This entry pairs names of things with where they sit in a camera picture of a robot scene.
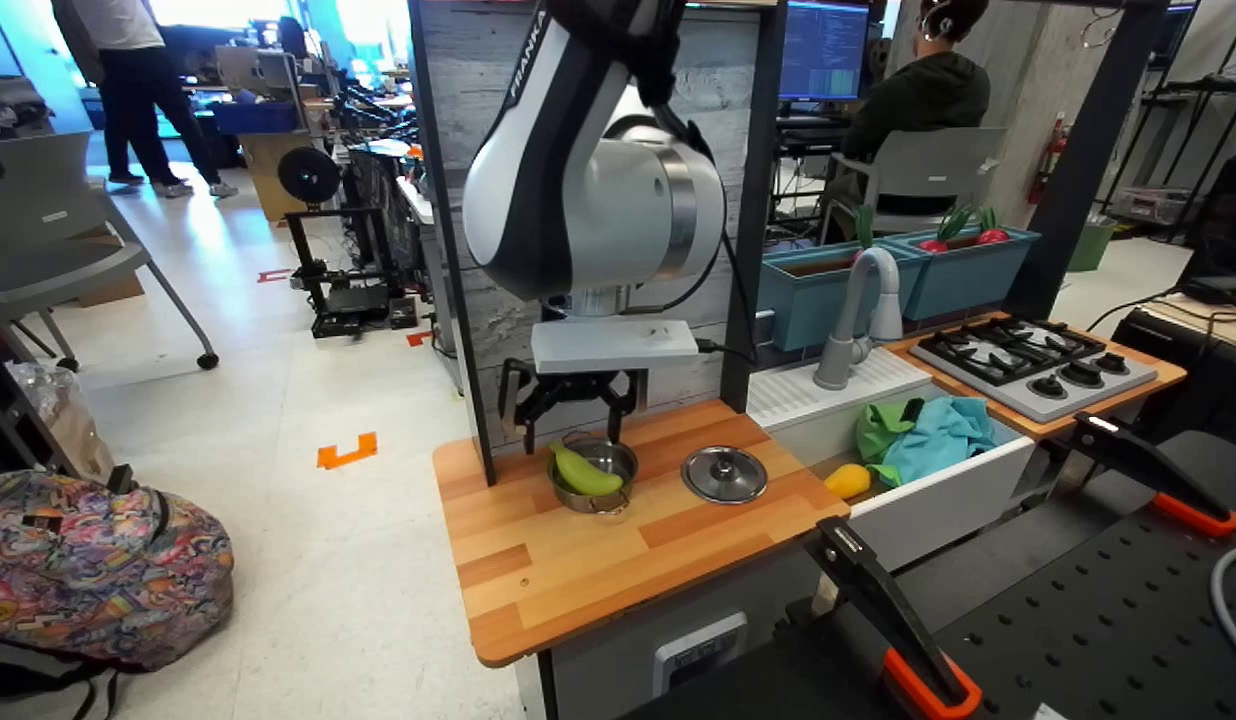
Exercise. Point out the wooden toy kitchen counter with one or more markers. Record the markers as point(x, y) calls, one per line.
point(538, 573)

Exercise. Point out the colourful patterned backpack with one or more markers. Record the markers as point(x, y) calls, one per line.
point(131, 579)

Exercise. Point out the computer monitor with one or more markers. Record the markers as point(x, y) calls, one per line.
point(823, 54)

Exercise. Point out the grey rolling chair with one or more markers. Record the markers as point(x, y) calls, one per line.
point(63, 238)

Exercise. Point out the grey toy faucet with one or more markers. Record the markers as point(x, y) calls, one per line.
point(869, 314)

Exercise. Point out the far black orange clamp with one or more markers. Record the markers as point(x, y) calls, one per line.
point(1174, 493)

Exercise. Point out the red fire extinguisher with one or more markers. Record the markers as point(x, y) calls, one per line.
point(1049, 162)

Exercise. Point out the grey office chair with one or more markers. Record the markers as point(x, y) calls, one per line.
point(914, 181)

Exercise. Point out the green and teal cloth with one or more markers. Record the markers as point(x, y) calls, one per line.
point(922, 435)

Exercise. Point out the seated person in black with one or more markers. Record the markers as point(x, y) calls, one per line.
point(932, 89)

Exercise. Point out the round metal pot lid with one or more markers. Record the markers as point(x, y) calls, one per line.
point(727, 474)

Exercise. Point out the black perforated table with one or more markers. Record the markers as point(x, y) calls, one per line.
point(1078, 608)

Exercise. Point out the small metal pot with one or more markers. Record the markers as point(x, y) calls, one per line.
point(611, 458)

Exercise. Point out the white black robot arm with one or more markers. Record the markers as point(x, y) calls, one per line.
point(581, 189)

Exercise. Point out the black orange clamp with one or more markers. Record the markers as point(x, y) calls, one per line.
point(1174, 493)
point(914, 666)

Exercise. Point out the toy gas stove top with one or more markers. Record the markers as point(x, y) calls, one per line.
point(1032, 364)

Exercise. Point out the near black orange clamp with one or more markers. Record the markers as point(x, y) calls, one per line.
point(914, 666)

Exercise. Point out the black 3d printer frame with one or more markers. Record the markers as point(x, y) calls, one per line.
point(367, 293)

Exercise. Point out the standing person dark trousers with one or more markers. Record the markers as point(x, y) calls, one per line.
point(123, 49)

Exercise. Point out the yellow toy fruit in sink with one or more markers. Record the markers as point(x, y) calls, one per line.
point(849, 481)

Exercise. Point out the grey stone pattern back panel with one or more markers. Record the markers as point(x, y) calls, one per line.
point(469, 49)

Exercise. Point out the yellow green toy banana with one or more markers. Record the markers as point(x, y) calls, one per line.
point(581, 474)

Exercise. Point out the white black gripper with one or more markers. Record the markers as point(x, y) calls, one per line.
point(581, 357)

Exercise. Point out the white toy sink basin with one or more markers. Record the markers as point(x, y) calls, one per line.
point(897, 523)

